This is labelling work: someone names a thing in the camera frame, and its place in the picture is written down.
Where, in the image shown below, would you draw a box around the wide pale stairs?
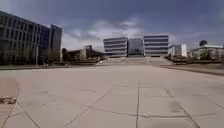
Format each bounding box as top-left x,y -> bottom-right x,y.
98,56 -> 174,67

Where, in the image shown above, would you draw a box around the white banded building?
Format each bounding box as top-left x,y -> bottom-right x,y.
102,34 -> 170,58

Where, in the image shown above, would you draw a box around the pale concrete slab plaza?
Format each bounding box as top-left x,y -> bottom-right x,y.
0,64 -> 224,128

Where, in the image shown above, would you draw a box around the low dark building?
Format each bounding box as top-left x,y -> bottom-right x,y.
61,44 -> 106,63

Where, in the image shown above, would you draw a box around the dark raised planter strip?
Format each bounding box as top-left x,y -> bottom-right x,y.
159,62 -> 224,77

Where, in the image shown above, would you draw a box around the large dark glass building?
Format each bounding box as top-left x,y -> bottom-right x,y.
0,10 -> 63,66

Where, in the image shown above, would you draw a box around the row of trees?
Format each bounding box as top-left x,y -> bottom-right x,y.
0,48 -> 54,66

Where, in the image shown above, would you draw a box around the low pale green-roofed building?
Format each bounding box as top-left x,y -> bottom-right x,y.
187,39 -> 224,62

